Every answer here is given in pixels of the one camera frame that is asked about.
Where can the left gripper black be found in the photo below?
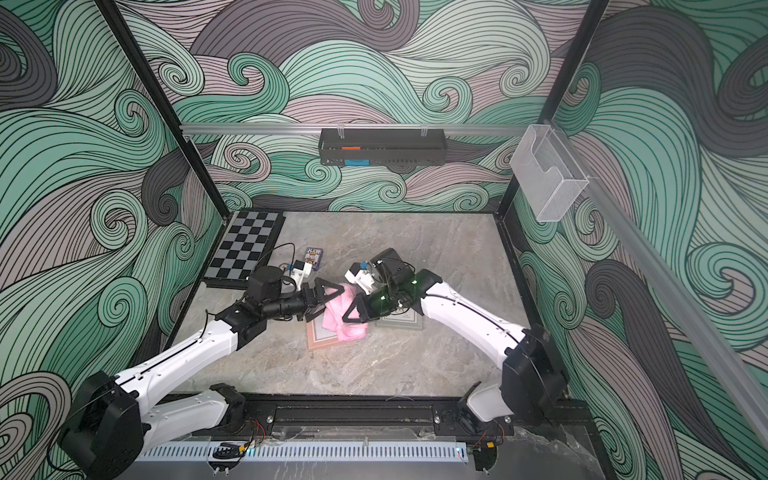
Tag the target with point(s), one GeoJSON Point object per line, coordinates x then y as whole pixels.
{"type": "Point", "coordinates": [310, 304]}

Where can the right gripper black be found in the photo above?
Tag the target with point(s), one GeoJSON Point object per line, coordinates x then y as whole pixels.
{"type": "Point", "coordinates": [371, 310]}

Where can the pink cloth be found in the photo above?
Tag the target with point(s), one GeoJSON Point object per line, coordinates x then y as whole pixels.
{"type": "Point", "coordinates": [333, 316]}

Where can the pink picture frame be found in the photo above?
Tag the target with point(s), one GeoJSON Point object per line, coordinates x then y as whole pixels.
{"type": "Point", "coordinates": [318, 337]}

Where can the green picture frame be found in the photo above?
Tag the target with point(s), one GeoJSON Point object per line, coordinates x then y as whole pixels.
{"type": "Point", "coordinates": [405, 320]}

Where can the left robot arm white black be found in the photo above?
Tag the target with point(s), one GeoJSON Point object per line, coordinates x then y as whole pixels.
{"type": "Point", "coordinates": [116, 418]}

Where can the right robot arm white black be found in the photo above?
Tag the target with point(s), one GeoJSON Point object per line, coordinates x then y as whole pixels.
{"type": "Point", "coordinates": [533, 375]}

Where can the playing card box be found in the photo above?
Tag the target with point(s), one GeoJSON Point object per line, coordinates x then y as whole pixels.
{"type": "Point", "coordinates": [313, 256]}

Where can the black grey chessboard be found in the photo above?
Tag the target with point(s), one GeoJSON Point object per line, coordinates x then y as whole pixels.
{"type": "Point", "coordinates": [247, 243]}

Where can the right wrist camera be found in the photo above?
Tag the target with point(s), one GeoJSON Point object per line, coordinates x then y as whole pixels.
{"type": "Point", "coordinates": [363, 276]}

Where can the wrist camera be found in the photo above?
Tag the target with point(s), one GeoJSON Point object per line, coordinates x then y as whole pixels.
{"type": "Point", "coordinates": [299, 271]}
{"type": "Point", "coordinates": [363, 276]}

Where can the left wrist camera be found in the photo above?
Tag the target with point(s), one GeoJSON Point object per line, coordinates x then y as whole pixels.
{"type": "Point", "coordinates": [299, 271]}

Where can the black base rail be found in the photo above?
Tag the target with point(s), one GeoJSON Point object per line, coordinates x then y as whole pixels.
{"type": "Point", "coordinates": [445, 416]}

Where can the black wall shelf tray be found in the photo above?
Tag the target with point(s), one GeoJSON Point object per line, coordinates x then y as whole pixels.
{"type": "Point", "coordinates": [398, 149]}

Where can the aluminium back rail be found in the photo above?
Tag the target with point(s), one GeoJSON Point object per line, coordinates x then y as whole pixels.
{"type": "Point", "coordinates": [276, 128]}

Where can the aluminium rail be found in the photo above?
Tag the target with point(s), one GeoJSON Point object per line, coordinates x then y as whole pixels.
{"type": "Point", "coordinates": [611, 193]}
{"type": "Point", "coordinates": [276, 128]}

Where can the clear acrylic wall holder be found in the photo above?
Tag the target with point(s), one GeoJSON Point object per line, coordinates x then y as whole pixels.
{"type": "Point", "coordinates": [545, 165]}

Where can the white slotted cable duct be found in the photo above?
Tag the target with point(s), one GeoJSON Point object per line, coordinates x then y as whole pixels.
{"type": "Point", "coordinates": [316, 451]}

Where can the aluminium right side rail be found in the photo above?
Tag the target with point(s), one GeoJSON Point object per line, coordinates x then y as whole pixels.
{"type": "Point", "coordinates": [611, 193]}

